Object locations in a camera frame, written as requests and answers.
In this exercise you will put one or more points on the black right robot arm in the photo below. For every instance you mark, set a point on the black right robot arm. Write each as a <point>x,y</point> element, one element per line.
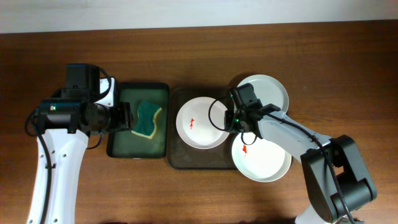
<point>336,177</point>

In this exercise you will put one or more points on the white plate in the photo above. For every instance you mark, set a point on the white plate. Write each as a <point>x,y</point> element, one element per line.
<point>268,90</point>
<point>194,127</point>
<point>259,159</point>

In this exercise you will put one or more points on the green and yellow sponge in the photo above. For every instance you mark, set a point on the green and yellow sponge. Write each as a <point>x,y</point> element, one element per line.
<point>146,125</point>

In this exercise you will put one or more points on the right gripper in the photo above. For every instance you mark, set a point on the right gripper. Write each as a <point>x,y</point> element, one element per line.
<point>229,115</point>

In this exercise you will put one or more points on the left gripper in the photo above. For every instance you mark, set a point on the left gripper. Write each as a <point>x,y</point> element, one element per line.
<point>125,116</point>

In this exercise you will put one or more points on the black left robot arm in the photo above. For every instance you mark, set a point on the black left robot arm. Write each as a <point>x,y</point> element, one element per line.
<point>63,125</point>

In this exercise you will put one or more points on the small black water tray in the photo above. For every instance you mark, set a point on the small black water tray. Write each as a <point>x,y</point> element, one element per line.
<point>129,145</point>

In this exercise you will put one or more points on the large brown tray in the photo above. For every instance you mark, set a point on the large brown tray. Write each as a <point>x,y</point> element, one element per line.
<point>182,156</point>

